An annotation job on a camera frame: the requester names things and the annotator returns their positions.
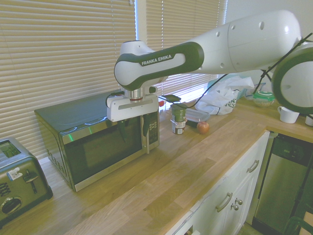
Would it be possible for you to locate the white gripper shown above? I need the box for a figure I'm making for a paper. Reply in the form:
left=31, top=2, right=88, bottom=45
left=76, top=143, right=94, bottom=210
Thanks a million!
left=106, top=94, right=159, bottom=143

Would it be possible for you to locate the steel framed microwave door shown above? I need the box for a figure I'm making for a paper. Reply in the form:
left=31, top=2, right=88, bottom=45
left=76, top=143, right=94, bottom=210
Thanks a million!
left=59, top=114, right=151, bottom=192

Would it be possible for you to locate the black steel microwave body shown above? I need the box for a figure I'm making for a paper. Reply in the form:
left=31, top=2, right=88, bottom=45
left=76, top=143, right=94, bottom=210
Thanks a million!
left=34, top=91, right=161, bottom=190

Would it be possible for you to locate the white red spray bottle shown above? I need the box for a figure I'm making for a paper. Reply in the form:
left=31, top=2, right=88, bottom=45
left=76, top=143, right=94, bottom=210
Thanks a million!
left=158, top=99, right=167, bottom=116

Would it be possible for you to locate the white brown yogurt tub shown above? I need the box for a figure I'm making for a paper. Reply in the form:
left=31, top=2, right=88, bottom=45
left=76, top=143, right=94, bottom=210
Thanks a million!
left=170, top=118, right=188, bottom=135

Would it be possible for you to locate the green yogurt tub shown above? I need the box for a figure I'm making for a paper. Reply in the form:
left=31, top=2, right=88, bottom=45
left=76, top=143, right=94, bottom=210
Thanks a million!
left=170, top=103, right=188, bottom=122

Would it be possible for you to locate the flat black device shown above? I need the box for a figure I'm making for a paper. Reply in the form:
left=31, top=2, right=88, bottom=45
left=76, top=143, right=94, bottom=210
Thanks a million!
left=165, top=94, right=182, bottom=103

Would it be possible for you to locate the black plastic food container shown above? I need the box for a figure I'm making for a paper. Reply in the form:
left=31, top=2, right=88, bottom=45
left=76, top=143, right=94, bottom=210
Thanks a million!
left=185, top=108, right=211, bottom=127

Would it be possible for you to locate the red apple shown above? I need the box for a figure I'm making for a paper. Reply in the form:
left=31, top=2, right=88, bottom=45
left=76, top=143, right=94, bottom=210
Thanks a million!
left=196, top=121, right=210, bottom=135

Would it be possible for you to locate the white plastic shopping bag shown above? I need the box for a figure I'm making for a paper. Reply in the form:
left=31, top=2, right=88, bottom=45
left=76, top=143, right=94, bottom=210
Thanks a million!
left=194, top=75, right=255, bottom=116

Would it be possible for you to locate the wide beige window blind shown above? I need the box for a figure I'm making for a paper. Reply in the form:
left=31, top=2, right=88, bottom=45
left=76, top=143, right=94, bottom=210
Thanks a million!
left=0, top=0, right=138, bottom=159

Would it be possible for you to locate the white kitchen cabinet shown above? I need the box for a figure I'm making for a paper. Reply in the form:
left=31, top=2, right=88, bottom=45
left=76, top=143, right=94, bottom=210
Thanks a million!
left=168, top=129, right=271, bottom=235

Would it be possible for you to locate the narrow beige window blind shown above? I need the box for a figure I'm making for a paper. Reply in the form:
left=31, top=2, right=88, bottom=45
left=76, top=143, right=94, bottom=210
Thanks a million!
left=145, top=0, right=227, bottom=97

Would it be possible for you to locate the teal paper box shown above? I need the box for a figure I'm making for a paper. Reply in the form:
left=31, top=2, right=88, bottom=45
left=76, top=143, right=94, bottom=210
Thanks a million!
left=238, top=76, right=255, bottom=101

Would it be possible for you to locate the stainless steel toaster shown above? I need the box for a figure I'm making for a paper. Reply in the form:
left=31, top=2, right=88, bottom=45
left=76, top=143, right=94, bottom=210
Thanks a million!
left=0, top=137, right=54, bottom=222

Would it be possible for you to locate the green lidded glass container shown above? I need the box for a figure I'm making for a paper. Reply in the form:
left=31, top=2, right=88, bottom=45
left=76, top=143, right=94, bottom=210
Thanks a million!
left=252, top=90, right=276, bottom=108

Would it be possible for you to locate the white ceramic mug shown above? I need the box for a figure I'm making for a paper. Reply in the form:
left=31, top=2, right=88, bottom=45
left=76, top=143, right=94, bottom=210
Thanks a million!
left=277, top=106, right=300, bottom=124

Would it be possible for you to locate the stainless steel dishwasher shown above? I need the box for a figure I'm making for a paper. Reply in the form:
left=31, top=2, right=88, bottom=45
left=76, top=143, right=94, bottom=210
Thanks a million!
left=253, top=133, right=313, bottom=229

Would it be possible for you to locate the thin blind pull cord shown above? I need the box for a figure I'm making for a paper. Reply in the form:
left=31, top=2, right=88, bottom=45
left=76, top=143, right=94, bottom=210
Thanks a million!
left=111, top=0, right=121, bottom=74

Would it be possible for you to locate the curved drawer handle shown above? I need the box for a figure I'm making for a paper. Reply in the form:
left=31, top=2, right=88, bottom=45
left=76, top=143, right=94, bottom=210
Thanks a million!
left=215, top=192, right=233, bottom=212
left=246, top=160, right=260, bottom=173

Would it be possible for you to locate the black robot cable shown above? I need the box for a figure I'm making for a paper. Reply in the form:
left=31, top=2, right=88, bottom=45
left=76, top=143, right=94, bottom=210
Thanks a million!
left=157, top=32, right=313, bottom=110

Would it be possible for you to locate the dark green metal frame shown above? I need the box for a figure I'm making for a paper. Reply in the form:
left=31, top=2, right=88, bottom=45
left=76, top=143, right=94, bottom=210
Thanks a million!
left=283, top=215, right=309, bottom=235

